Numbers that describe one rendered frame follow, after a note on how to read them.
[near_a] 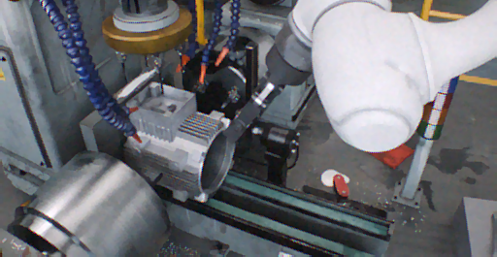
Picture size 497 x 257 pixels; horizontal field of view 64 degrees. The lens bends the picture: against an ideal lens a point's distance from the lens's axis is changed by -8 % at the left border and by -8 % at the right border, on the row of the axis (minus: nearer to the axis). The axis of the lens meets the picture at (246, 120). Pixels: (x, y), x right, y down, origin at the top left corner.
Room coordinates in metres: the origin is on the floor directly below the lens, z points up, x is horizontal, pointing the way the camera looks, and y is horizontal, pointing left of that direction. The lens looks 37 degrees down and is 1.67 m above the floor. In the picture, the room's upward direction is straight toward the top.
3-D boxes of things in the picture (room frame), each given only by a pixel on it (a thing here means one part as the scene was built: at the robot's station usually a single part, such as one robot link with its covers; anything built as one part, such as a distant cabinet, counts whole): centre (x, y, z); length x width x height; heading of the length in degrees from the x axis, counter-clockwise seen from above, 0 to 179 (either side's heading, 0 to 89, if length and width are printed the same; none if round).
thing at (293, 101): (1.30, -0.10, 0.99); 0.35 x 0.31 x 0.37; 154
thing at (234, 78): (1.06, 0.02, 1.04); 0.41 x 0.25 x 0.25; 154
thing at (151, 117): (0.78, 0.19, 1.11); 0.12 x 0.11 x 0.07; 63
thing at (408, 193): (0.80, -0.46, 1.01); 0.08 x 0.08 x 0.42; 64
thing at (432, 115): (0.80, -0.46, 1.10); 0.06 x 0.06 x 0.04
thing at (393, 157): (1.00, -0.44, 0.80); 0.15 x 0.12 x 0.01; 40
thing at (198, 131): (0.76, 0.15, 1.01); 0.20 x 0.19 x 0.19; 63
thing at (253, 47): (0.83, -0.01, 1.12); 0.04 x 0.03 x 0.26; 64
